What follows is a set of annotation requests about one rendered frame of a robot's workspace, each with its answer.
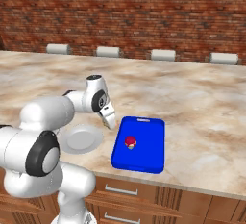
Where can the blue rectangular tray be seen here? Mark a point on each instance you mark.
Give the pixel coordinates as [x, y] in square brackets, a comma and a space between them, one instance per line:
[141, 144]

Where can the white round plate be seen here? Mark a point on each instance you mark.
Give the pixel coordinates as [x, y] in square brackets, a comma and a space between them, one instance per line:
[81, 139]

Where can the wooden drawer front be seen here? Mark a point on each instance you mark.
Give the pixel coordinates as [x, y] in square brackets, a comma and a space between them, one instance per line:
[128, 187]
[126, 216]

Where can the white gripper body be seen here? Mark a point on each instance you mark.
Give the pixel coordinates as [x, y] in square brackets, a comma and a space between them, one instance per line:
[109, 117]

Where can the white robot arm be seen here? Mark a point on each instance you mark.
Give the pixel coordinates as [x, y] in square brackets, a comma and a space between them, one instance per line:
[44, 144]

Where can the red cupcake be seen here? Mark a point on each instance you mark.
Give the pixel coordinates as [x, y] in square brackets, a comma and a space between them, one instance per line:
[130, 142]

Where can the white stool back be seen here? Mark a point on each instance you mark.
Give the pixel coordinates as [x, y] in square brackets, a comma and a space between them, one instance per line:
[108, 52]
[163, 55]
[224, 58]
[58, 48]

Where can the wooden cabinet panel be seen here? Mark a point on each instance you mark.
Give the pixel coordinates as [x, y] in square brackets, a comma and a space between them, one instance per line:
[193, 207]
[224, 210]

